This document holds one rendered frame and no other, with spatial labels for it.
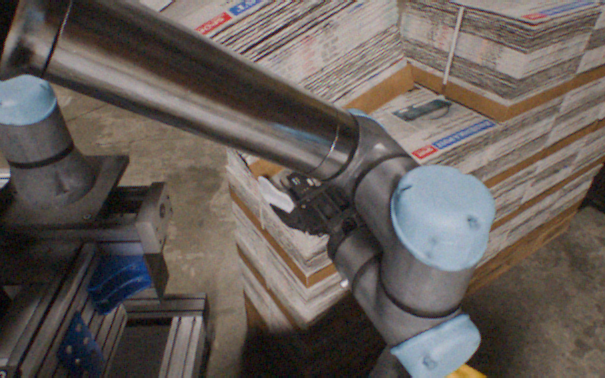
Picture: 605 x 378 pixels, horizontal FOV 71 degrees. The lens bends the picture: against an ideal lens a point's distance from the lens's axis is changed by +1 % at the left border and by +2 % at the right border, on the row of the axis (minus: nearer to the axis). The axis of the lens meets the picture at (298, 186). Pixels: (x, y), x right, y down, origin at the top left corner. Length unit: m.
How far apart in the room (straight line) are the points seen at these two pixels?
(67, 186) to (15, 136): 0.13
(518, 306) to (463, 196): 1.53
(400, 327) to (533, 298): 1.52
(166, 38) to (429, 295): 0.28
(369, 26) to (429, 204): 0.34
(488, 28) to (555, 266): 1.22
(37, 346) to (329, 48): 0.65
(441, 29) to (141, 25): 0.97
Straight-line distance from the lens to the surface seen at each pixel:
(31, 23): 0.29
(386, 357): 0.64
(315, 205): 0.50
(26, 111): 0.85
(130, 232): 0.92
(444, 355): 0.40
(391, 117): 1.10
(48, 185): 0.91
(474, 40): 1.15
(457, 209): 0.32
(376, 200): 0.37
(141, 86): 0.31
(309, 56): 0.57
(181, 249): 1.91
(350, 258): 0.45
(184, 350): 1.34
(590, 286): 2.07
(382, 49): 0.64
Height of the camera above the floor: 1.35
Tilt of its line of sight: 39 degrees down
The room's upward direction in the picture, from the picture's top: straight up
